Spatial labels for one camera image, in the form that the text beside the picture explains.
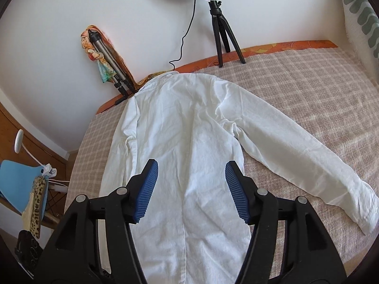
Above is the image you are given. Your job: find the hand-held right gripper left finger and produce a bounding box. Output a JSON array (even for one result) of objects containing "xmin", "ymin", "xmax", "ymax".
[{"xmin": 28, "ymin": 159, "xmax": 159, "ymax": 284}]

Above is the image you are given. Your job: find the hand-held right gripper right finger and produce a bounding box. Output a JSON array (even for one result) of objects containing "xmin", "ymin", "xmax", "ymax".
[{"xmin": 225, "ymin": 160, "xmax": 348, "ymax": 284}]

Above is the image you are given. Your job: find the white long-sleeved shirt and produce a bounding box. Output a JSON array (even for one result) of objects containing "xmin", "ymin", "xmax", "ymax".
[{"xmin": 99, "ymin": 71, "xmax": 374, "ymax": 284}]

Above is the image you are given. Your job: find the leopard print cloth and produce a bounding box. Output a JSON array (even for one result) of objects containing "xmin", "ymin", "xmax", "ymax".
[{"xmin": 22, "ymin": 177, "xmax": 49, "ymax": 239}]

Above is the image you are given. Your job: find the beige checked blanket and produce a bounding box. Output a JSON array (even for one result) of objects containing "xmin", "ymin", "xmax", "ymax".
[{"xmin": 63, "ymin": 48, "xmax": 379, "ymax": 275}]

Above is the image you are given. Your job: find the colourful patterned scarf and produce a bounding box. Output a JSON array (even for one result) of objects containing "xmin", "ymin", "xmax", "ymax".
[{"xmin": 80, "ymin": 24, "xmax": 138, "ymax": 92}]

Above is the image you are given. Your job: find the light blue chair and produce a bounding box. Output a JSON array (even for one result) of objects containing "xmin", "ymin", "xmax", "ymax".
[{"xmin": 0, "ymin": 160, "xmax": 49, "ymax": 213}]

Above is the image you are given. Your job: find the white desk lamp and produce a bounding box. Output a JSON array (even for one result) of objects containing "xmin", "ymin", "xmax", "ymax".
[{"xmin": 15, "ymin": 129, "xmax": 49, "ymax": 169}]

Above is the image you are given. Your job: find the folded grey tripod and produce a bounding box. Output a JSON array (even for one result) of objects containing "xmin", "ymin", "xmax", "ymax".
[{"xmin": 89, "ymin": 30, "xmax": 138, "ymax": 97}]

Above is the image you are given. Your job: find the orange patterned bed sheet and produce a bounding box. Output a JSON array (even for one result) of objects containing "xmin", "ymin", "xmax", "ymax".
[{"xmin": 96, "ymin": 40, "xmax": 338, "ymax": 114}]

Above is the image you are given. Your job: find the wooden furniture panel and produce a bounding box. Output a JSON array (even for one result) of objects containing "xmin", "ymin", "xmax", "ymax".
[{"xmin": 0, "ymin": 102, "xmax": 72, "ymax": 184}]

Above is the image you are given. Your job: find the black tripod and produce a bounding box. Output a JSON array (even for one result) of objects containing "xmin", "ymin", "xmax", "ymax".
[{"xmin": 201, "ymin": 0, "xmax": 246, "ymax": 67}]

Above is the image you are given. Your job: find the white curtain with green print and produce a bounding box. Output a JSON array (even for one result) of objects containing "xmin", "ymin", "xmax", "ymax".
[{"xmin": 338, "ymin": 0, "xmax": 379, "ymax": 77}]

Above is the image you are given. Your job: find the black cable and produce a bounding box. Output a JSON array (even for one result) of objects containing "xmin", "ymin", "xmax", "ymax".
[{"xmin": 169, "ymin": 0, "xmax": 196, "ymax": 71}]

